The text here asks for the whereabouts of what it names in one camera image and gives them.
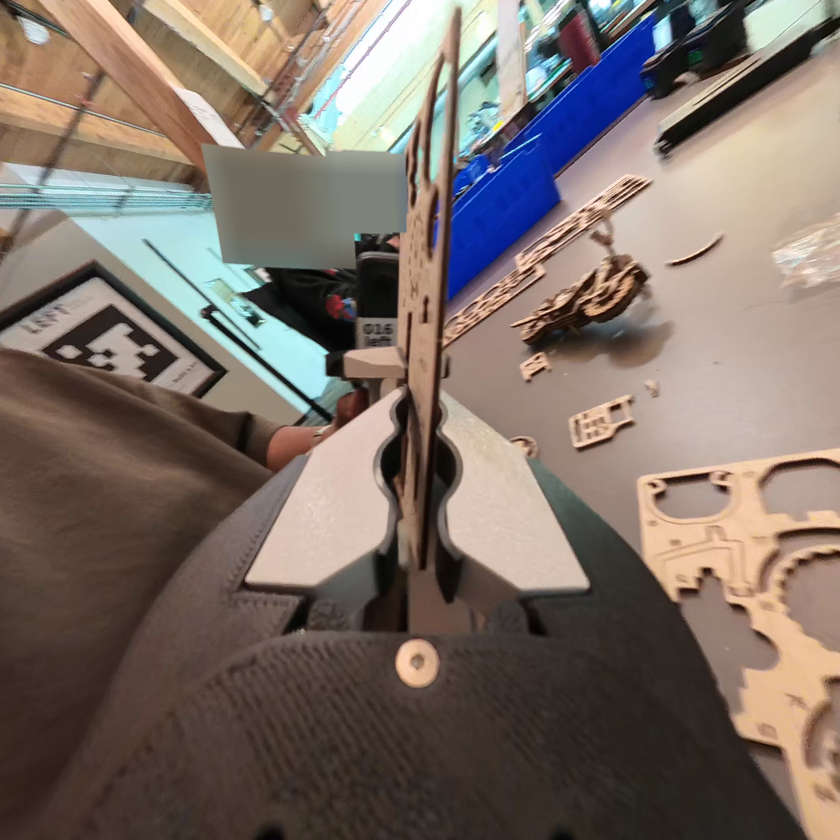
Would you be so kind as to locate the small wooden grid piece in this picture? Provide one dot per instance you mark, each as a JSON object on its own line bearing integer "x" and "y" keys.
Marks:
{"x": 597, "y": 423}

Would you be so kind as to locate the large wooden cutout sheet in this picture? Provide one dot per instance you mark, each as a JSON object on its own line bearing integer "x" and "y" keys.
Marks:
{"x": 745, "y": 531}

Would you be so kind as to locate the person's brown shirt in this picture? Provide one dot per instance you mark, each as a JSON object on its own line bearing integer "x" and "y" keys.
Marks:
{"x": 98, "y": 525}

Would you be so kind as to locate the stacked wooden part sheets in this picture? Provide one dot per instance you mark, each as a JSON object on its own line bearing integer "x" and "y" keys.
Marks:
{"x": 485, "y": 302}

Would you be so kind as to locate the curved wooden strip piece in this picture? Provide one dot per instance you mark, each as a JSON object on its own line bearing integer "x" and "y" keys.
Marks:
{"x": 695, "y": 253}

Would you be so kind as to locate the small wooden frame piece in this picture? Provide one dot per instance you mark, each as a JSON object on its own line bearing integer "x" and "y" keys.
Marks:
{"x": 535, "y": 366}

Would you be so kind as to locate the wooden motorcycle model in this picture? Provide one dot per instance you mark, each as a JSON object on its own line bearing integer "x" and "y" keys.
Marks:
{"x": 590, "y": 295}

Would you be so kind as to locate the framed black-white marker sign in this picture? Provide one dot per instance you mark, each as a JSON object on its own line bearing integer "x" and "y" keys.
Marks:
{"x": 111, "y": 334}

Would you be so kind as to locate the wooden puzzle part sheet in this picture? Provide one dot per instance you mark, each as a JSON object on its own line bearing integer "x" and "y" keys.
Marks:
{"x": 430, "y": 262}

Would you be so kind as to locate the long black flat box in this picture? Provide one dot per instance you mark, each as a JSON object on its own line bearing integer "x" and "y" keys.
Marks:
{"x": 735, "y": 98}

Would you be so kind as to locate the person's left forearm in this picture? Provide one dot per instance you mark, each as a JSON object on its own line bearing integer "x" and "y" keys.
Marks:
{"x": 295, "y": 449}

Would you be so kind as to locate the person's left hand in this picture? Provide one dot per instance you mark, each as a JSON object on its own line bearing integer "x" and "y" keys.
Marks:
{"x": 351, "y": 410}

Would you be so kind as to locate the black electronic device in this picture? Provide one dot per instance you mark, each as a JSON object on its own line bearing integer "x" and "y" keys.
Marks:
{"x": 695, "y": 52}

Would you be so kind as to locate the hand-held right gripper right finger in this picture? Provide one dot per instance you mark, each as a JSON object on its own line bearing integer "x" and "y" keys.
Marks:
{"x": 512, "y": 525}

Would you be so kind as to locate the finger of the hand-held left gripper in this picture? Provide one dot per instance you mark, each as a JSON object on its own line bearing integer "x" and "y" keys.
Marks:
{"x": 367, "y": 364}
{"x": 445, "y": 367}

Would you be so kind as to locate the clear plastic bag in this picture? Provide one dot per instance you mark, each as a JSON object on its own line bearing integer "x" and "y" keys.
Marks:
{"x": 807, "y": 256}

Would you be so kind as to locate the leaning wooden board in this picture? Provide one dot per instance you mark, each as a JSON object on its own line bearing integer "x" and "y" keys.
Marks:
{"x": 512, "y": 59}

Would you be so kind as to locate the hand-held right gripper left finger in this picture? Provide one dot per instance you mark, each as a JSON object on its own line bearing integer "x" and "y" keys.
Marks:
{"x": 315, "y": 525}

